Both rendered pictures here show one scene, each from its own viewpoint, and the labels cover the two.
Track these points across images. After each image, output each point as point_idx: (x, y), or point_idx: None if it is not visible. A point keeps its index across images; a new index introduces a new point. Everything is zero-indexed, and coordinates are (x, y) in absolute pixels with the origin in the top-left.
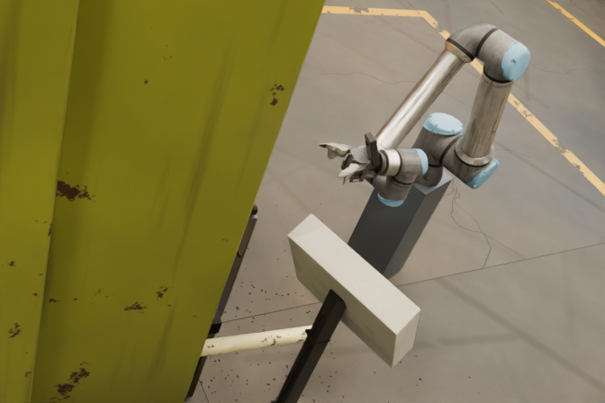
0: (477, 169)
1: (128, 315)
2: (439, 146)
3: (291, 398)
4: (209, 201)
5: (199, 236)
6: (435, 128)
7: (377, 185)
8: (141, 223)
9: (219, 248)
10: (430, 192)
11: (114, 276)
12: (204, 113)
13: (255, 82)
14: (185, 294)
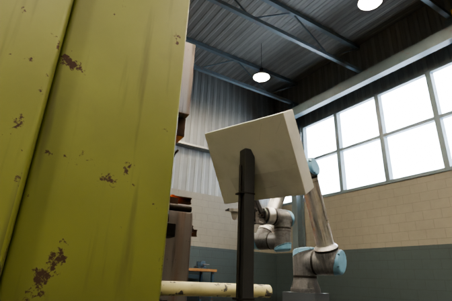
0: (333, 254)
1: (102, 186)
2: (306, 258)
3: (246, 274)
4: (152, 95)
5: (148, 121)
6: (298, 249)
7: (271, 240)
8: (112, 99)
9: (163, 136)
10: (317, 295)
11: (93, 141)
12: (143, 38)
13: (165, 29)
14: (144, 176)
